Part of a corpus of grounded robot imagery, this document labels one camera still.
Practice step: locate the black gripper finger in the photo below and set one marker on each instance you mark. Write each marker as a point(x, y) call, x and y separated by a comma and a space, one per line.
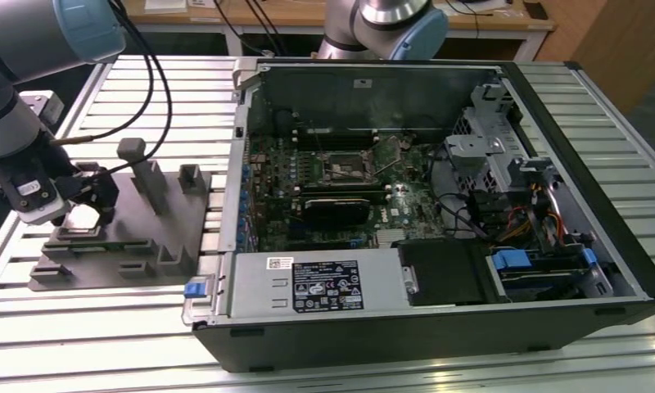
point(108, 210)
point(69, 192)

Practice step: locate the silver CPU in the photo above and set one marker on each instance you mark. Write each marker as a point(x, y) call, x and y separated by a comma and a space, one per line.
point(84, 216)

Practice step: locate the thin metal locking lever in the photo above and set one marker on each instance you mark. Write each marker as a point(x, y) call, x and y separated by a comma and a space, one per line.
point(316, 139)

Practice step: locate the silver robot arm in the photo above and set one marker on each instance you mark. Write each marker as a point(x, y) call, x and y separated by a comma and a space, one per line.
point(11, 49)

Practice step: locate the CPU socket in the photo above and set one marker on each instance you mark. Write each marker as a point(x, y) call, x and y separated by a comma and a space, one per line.
point(340, 165)

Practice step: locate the grey parts rack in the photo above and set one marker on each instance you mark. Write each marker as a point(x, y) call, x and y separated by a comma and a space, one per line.
point(131, 204)

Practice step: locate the green RAM stick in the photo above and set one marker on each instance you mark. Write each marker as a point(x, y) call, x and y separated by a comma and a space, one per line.
point(97, 247)

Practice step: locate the blue case latch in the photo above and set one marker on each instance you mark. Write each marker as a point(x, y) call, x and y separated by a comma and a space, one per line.
point(195, 288)

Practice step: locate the silver power supply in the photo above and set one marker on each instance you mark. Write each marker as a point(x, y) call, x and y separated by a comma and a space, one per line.
point(251, 286)

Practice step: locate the black graphics card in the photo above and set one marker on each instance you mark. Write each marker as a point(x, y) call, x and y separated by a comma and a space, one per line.
point(335, 213)

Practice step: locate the white paper box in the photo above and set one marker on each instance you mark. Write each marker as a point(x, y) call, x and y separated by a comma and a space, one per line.
point(165, 4)
point(204, 3)

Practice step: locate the silver chipset heatsink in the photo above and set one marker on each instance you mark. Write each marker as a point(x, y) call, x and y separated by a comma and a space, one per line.
point(392, 237)

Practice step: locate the green motherboard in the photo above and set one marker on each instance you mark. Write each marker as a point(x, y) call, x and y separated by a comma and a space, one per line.
point(415, 204)

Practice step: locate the round coin battery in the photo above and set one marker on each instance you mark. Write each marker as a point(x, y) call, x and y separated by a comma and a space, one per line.
point(406, 143)

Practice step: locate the black plastic drive box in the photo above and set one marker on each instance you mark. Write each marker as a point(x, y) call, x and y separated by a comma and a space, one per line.
point(442, 274)

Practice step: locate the black silver PC case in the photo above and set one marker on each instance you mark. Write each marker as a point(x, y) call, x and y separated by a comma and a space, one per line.
point(415, 340)

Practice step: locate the silver drive cage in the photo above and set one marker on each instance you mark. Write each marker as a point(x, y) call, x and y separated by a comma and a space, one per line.
point(467, 145)

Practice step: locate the blue disk carrier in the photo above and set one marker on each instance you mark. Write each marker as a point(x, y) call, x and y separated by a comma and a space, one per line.
point(510, 258)

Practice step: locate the brown wooden cabinet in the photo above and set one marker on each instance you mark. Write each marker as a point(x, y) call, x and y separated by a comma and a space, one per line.
point(622, 41)

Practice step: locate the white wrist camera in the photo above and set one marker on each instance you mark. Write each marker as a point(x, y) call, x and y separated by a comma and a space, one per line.
point(37, 200)

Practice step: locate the wooden desk white frame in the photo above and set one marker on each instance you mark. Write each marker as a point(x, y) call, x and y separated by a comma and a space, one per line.
point(224, 16)

